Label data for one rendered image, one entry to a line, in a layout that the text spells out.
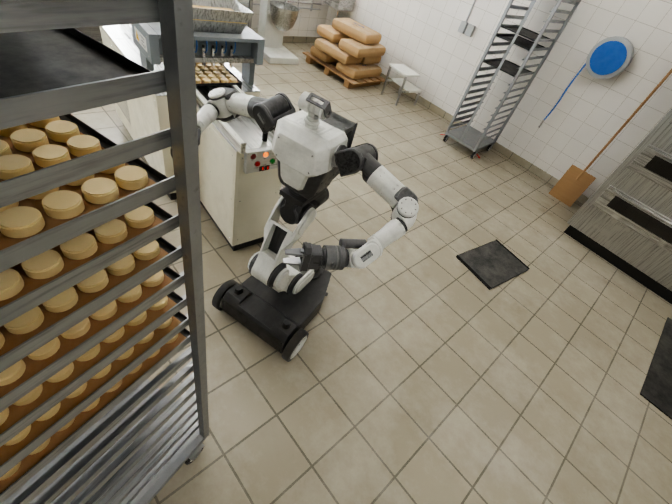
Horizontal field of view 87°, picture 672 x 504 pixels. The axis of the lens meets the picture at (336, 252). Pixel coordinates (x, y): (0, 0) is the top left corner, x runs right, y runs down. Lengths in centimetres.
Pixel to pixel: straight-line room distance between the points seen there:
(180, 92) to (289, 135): 88
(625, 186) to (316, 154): 344
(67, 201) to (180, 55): 28
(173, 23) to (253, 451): 178
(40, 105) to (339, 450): 186
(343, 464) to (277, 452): 33
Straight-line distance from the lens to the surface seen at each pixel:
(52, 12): 52
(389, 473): 211
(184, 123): 62
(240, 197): 229
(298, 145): 141
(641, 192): 433
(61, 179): 59
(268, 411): 205
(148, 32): 250
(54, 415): 100
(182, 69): 59
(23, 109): 53
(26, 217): 66
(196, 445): 184
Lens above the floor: 192
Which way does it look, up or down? 43 degrees down
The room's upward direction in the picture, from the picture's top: 19 degrees clockwise
